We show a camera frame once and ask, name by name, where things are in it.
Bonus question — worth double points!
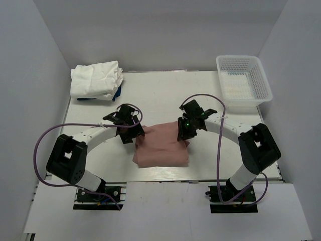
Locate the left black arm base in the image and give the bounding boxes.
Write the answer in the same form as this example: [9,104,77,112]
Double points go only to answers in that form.
[73,183,127,211]

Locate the white t-shirt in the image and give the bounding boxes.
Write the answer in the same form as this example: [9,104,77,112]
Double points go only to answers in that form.
[70,61,124,101]

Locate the pink printed t-shirt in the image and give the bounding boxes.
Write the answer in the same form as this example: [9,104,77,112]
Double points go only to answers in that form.
[132,122,189,168]

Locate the white plastic mesh basket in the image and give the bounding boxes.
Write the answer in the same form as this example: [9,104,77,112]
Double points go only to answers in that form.
[216,55,273,107]

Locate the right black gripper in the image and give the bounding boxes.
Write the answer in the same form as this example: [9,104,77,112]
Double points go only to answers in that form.
[178,116,198,141]

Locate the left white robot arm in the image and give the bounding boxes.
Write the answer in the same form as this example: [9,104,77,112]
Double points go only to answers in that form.
[46,103,144,200]

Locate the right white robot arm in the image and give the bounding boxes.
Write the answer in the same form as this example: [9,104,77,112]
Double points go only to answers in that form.
[178,100,281,200]

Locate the blue folded t-shirt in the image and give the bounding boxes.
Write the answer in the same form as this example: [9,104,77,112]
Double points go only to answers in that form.
[77,86,121,101]

